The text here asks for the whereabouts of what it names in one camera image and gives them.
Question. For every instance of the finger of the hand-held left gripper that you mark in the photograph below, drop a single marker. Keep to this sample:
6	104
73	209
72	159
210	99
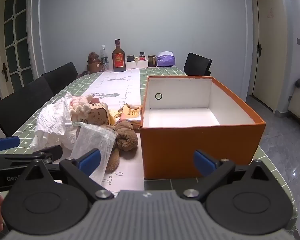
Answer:
6	142
48	152

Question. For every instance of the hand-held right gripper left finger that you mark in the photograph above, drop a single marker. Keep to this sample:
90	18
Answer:
89	161

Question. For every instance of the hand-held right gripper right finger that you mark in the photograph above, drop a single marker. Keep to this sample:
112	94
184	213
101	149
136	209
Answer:
205	163

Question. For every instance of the orange cardboard box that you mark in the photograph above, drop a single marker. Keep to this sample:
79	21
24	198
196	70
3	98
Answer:
190	152

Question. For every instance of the white terry mitt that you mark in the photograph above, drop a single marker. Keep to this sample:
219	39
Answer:
94	142

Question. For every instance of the silver foil bundle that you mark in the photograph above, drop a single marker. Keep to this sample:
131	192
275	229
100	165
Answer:
52	120

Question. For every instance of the brown plush toy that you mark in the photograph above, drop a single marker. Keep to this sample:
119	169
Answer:
126	136

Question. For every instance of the cream fluffy plush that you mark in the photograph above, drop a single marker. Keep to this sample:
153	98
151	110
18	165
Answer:
81	105

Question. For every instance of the orange foil snack packet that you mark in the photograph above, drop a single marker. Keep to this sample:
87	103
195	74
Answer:
132	111

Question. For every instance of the black chair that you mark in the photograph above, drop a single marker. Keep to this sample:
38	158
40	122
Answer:
197	63
17	107
61	76

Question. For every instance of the wooden radio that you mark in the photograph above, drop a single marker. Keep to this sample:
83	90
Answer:
97	116

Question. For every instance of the green checked tablecloth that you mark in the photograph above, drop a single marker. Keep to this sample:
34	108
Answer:
84	82

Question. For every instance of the white printed table runner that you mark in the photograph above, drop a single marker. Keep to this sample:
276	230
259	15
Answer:
120	85

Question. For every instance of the brown bear bottle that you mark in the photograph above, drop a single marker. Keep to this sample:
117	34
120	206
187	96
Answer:
94	65

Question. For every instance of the white box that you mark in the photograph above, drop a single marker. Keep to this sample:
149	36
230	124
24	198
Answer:
131	65
142	64

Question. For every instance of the clear plastic water bottle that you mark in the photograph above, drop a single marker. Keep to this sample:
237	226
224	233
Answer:
104	57

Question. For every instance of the brown liquor bottle red label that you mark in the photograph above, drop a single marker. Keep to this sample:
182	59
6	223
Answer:
119	60

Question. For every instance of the cream sofa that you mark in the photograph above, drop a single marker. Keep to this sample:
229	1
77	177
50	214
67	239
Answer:
298	107

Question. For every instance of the purple tissue pack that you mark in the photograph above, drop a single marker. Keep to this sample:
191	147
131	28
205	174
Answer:
166	60

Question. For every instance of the small dark jar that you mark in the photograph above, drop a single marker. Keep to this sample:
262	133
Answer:
130	58

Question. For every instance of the glass panel door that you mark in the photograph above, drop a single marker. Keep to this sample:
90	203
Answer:
17	30

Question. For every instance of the tall dark jar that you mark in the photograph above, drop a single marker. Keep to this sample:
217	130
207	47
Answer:
152	61

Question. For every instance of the small bottle with red label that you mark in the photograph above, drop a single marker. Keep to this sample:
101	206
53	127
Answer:
141	56

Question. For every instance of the cream plain door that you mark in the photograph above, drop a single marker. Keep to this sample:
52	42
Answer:
267	42

